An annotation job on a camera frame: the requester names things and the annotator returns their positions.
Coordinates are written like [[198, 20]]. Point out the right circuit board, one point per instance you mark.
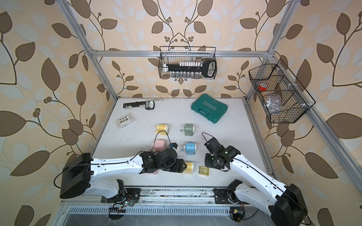
[[237, 214]]

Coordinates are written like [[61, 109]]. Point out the green pencil sharpener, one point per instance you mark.
[[188, 129]]

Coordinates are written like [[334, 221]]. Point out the black wire basket right wall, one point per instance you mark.
[[296, 100]]

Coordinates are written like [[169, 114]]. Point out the green plastic tool case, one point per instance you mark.
[[210, 108]]

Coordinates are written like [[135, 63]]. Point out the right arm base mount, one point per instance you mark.
[[225, 196]]

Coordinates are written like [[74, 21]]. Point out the yellow pencil sharpener back row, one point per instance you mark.
[[162, 129]]

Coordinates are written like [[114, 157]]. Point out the black wire basket back wall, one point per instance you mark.
[[173, 54]]

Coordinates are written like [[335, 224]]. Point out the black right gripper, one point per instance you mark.
[[207, 162]]

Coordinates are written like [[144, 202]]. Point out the yellow clear tray front row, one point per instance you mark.
[[203, 171]]

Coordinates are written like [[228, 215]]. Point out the blue pencil sharpener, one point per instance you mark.
[[189, 148]]

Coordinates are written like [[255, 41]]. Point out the pink pencil sharpener row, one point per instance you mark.
[[159, 145]]

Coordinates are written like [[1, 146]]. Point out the yellow pencil sharpener row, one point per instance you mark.
[[190, 168], [162, 129]]

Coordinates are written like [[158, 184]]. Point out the yellow pencil sharpener front row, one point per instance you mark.
[[190, 168]]

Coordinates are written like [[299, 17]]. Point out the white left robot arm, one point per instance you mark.
[[86, 175]]

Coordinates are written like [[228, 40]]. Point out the red tape roll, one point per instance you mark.
[[262, 86]]

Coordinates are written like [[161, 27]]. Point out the clear bag of coins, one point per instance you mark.
[[125, 120]]

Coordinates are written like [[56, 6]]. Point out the aluminium front rail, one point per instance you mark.
[[187, 195]]

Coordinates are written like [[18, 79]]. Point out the black socket rail in basket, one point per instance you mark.
[[206, 68]]

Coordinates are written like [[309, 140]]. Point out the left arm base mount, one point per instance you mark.
[[124, 194]]

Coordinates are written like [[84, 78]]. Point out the black wire basket wall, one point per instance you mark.
[[296, 100], [173, 54]]

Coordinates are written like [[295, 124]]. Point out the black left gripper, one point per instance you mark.
[[176, 169]]

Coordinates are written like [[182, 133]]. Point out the clear plastic bag in basket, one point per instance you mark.
[[274, 103]]

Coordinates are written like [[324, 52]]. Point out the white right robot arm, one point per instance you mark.
[[284, 204]]

